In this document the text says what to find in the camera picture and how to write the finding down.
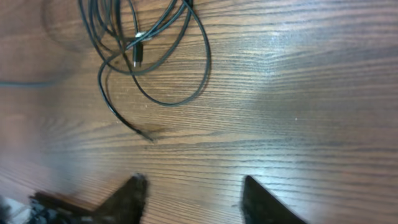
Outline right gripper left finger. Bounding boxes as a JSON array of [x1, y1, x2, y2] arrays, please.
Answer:
[[80, 174, 149, 224]]

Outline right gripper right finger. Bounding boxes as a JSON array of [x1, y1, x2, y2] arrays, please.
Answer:
[[241, 175, 306, 224]]

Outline black USB cable thin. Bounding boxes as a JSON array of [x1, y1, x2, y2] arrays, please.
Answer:
[[95, 0, 212, 141]]

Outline black USB cable thick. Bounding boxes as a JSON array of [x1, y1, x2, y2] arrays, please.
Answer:
[[78, 1, 195, 77]]

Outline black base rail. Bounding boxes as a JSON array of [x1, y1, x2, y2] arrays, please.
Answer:
[[0, 191, 94, 224]]

